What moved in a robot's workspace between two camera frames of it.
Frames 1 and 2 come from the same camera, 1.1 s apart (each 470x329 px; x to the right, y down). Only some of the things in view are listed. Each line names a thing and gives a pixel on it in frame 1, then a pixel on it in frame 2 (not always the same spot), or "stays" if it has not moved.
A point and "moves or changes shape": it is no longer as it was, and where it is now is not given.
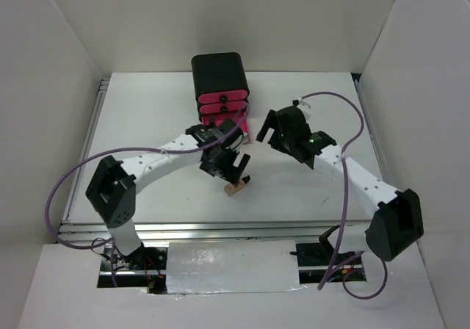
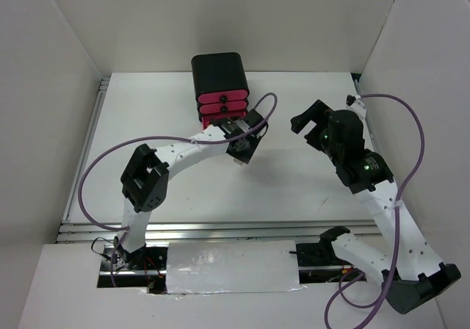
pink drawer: (226, 107) stays
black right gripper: (270, 121) → (319, 113)
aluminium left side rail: (86, 150) stays
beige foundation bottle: (230, 189) moves or changes shape
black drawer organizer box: (218, 72) stays
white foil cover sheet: (233, 266) stays
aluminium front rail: (159, 230) stays
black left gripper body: (222, 164) → (245, 153)
